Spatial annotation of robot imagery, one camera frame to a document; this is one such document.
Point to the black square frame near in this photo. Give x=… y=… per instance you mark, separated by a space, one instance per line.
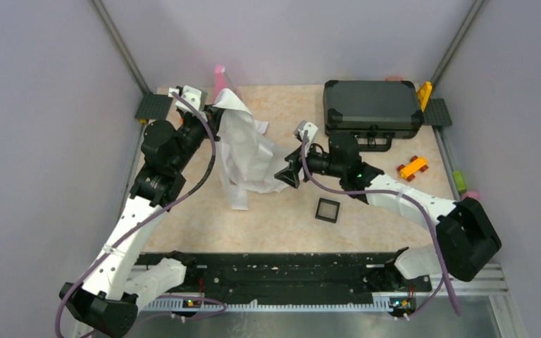
x=327 y=210

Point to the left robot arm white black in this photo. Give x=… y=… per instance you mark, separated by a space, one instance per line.
x=105 y=298

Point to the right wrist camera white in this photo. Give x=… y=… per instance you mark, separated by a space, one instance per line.
x=306 y=129

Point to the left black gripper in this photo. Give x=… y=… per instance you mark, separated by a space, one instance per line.
x=213 y=115

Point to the white garment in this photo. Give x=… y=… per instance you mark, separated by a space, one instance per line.
x=248 y=159

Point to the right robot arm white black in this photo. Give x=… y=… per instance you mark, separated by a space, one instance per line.
x=464 y=239

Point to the left grey baseplate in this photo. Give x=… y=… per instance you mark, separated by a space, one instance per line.
x=153 y=107

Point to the grey baseplate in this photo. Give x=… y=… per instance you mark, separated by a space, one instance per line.
x=436 y=113
x=153 y=107

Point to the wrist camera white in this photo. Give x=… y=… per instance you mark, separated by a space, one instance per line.
x=194 y=96
x=306 y=129

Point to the black hard case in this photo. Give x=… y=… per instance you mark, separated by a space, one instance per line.
x=376 y=111

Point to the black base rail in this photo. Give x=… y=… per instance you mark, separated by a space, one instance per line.
x=282 y=279

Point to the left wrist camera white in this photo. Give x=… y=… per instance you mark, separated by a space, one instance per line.
x=194 y=96

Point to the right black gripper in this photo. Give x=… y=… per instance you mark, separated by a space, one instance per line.
x=291 y=173

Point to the right grey baseplate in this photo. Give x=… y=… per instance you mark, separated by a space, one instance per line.
x=436 y=113

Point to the yellow toy bracket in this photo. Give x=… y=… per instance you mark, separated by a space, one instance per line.
x=423 y=95

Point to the green pink toy blocks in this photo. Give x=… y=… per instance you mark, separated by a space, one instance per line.
x=462 y=187

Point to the pink wedge stand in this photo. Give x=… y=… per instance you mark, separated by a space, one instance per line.
x=223 y=81

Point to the yellow toy car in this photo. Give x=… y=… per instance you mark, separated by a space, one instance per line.
x=408 y=171

